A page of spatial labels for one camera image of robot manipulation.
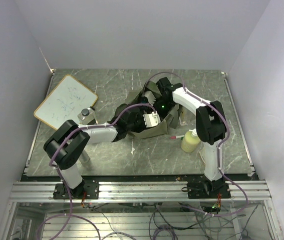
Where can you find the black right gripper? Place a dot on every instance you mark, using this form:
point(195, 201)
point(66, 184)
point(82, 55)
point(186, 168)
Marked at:
point(162, 114)

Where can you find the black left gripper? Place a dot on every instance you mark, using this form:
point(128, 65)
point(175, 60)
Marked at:
point(143, 110)

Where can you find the olive green canvas bag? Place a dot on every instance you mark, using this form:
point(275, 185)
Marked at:
point(169, 121)

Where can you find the clear square bottle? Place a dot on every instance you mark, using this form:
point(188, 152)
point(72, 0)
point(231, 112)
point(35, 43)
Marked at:
point(87, 116)

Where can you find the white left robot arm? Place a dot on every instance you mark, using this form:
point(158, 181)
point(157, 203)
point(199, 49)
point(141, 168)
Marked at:
point(66, 145)

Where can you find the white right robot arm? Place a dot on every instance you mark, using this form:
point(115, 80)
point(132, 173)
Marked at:
point(211, 128)

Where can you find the clear perfume bottle, black cap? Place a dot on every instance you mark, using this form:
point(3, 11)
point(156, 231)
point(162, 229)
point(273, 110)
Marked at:
point(182, 118)

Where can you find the red and white marker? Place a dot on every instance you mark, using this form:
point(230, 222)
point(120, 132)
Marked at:
point(177, 137)

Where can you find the yellow-green pump bottle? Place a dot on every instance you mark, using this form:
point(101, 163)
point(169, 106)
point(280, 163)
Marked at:
point(190, 141)

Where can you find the grey metallic tube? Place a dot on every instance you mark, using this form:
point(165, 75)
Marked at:
point(84, 158)

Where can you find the yellow-framed small whiteboard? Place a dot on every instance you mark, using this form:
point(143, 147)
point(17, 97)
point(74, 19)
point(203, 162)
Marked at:
point(65, 102)

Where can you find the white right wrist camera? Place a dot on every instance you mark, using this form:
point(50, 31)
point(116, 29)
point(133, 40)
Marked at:
point(149, 97)

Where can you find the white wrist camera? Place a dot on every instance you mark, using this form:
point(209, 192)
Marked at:
point(149, 97)
point(151, 119)

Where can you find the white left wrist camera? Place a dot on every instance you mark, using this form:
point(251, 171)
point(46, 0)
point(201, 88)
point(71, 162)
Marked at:
point(151, 119)

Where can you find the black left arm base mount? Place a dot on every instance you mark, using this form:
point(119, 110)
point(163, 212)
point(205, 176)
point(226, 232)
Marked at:
point(85, 190)

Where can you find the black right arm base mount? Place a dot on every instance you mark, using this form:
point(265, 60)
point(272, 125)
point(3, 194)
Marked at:
point(206, 190)

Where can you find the aluminium rail frame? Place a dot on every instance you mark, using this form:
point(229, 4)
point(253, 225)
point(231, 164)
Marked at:
point(140, 207)

